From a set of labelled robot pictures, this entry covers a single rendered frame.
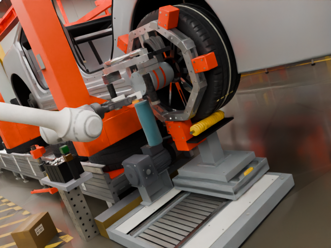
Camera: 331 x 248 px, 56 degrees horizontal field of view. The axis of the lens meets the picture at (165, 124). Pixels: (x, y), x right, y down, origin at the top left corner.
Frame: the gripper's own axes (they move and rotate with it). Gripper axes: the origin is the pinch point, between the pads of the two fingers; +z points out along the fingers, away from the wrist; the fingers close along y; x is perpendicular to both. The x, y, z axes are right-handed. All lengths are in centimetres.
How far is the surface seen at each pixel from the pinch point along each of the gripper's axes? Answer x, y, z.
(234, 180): -66, 5, 42
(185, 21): 23.3, 6.0, 41.1
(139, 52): 16.8, -1.1, 13.8
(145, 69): 8.7, 2.3, 11.2
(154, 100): -6.1, 1.2, 11.1
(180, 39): 16.4, 6.7, 33.3
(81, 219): -68, -73, -20
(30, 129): -21, -253, 23
